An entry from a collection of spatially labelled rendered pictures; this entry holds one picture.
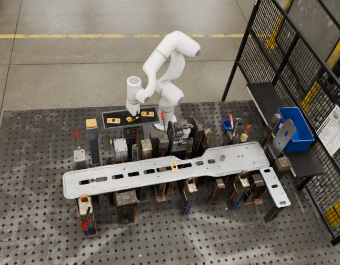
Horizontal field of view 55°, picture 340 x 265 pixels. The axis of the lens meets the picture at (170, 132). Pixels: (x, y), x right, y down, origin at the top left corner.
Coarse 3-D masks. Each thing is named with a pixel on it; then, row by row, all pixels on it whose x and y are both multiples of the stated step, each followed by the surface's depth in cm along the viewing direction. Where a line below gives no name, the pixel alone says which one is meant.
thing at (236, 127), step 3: (237, 120) 221; (240, 120) 221; (234, 123) 224; (237, 123) 224; (240, 123) 219; (234, 126) 225; (237, 126) 226; (234, 129) 226; (237, 129) 227; (234, 132) 230; (237, 132) 229
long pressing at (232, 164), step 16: (240, 144) 235; (256, 144) 238; (144, 160) 218; (160, 160) 220; (176, 160) 221; (192, 160) 222; (224, 160) 226; (240, 160) 227; (256, 160) 229; (64, 176) 205; (80, 176) 206; (96, 176) 207; (144, 176) 211; (160, 176) 212; (176, 176) 214; (64, 192) 198; (80, 192) 199; (96, 192) 201
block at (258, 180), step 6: (258, 174) 224; (252, 180) 223; (258, 180) 221; (252, 186) 224; (258, 186) 219; (246, 192) 235; (252, 192) 226; (246, 198) 235; (252, 198) 236; (246, 204) 240
